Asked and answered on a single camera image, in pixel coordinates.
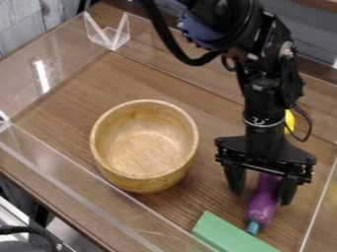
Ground yellow lemon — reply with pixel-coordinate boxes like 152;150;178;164
284;109;295;134

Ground green rectangular block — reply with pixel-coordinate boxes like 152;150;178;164
192;211;280;252

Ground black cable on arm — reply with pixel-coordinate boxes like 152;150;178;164
284;102;313;144

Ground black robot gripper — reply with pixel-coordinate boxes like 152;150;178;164
214;119;317;206

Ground black cable lower left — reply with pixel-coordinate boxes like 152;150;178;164
0;224;63;252

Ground purple toy eggplant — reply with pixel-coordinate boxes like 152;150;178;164
246;173;280;235

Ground clear acrylic corner bracket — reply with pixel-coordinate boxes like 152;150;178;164
83;12;129;51

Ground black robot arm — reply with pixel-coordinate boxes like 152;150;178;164
140;0;317;205

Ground brown wooden bowl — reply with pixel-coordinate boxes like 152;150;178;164
89;99;199;193

